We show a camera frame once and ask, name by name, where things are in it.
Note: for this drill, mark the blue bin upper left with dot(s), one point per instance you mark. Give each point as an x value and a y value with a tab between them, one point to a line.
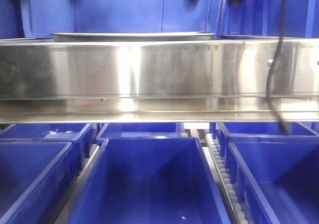
11	25

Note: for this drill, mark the silver metal tray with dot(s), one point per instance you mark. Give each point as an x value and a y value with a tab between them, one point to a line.
132	37

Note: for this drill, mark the roller track rail right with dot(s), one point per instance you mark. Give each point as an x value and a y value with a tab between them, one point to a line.
221	175

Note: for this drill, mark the blue bin lower centre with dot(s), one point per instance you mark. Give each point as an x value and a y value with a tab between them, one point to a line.
150	181

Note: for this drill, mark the blue bin lower left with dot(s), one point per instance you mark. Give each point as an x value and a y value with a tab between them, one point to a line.
34	178

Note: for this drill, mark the blue bin rear right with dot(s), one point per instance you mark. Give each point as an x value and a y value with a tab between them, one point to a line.
226	132

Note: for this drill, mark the blue bin upper centre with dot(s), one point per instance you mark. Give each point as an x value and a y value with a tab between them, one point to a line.
42	18

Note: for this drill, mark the blue bin rear left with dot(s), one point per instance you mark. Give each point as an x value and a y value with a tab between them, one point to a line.
81	135

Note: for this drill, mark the blue bin rear centre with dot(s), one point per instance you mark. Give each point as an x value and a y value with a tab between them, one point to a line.
140	129

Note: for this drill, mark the stainless steel shelf beam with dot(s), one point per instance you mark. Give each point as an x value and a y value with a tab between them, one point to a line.
216	80

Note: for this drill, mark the blue bin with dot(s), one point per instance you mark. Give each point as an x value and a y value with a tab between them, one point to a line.
11	25
34	178
42	18
263	18
150	181
140	129
277	182
81	135
226	132

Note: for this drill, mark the blue bin lower right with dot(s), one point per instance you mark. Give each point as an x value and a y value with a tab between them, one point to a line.
277	182

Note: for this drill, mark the blue bin upper right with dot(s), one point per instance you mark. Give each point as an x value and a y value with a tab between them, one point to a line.
263	18

